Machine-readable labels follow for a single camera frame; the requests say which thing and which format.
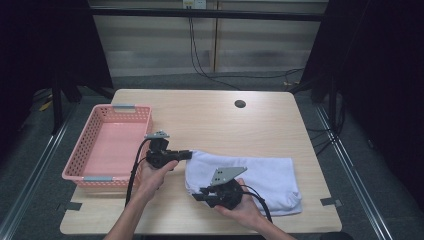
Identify metal floor rail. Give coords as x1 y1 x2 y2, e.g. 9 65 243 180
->
314 104 394 240
0 99 79 240

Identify person's left hand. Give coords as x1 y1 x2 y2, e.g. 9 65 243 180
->
134 159 180 202

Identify black floor cables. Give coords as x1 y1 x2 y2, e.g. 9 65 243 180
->
306 89 346 157

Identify grey tape piece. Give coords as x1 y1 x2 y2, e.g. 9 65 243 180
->
319 197 343 208
56 201 83 213

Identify black curtain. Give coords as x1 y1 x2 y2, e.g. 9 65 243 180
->
0 0 114 161
301 0 424 201

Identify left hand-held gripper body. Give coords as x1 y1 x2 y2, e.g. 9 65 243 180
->
144 130 183 170

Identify pink plastic basket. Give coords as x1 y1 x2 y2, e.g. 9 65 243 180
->
61 104 154 188

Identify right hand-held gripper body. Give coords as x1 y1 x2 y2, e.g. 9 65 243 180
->
203 166 249 211

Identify black hanging cable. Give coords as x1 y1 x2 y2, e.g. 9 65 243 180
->
188 16 305 91

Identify white wall socket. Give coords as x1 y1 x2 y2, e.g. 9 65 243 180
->
182 0 208 10

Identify left hand-held gripper cable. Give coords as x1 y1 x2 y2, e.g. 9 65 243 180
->
124 138 153 208

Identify white printed t-shirt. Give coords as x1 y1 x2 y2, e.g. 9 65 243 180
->
184 149 304 217

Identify right hand-held gripper cable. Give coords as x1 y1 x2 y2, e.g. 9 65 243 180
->
239 184 274 224

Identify black horizontal bar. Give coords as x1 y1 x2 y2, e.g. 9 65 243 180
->
89 8 326 23

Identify hand-held gripper cable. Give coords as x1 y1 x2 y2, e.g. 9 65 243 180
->
239 184 274 224
124 138 153 208

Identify person's right hand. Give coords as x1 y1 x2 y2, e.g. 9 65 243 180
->
213 178 265 230

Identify black metal stand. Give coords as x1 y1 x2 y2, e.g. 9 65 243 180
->
51 76 114 136

